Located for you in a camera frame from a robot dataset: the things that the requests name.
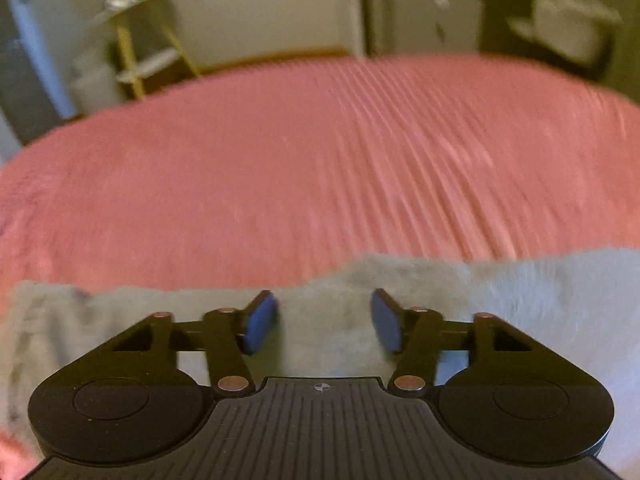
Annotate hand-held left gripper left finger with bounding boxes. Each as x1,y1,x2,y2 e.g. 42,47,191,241
113,289,279,396

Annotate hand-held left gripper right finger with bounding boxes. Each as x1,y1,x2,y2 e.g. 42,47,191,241
370,288,534,396

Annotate grey sweat pants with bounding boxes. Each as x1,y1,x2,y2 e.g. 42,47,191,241
0,246,640,480

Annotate pink ribbed bedspread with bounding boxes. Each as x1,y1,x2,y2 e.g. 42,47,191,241
0,52,640,480

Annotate white round chair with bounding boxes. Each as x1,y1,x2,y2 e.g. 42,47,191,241
69,50,132,117

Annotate grey nightstand cabinet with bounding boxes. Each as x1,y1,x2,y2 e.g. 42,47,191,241
381,0,487,55

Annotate side table with yellow legs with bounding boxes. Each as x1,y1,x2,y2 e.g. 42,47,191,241
89,0,202,101

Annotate dark wardrobe door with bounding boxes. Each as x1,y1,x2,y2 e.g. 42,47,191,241
0,0,77,147

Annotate white cloud-shaped stool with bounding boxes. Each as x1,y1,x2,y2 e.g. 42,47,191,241
507,0,625,70

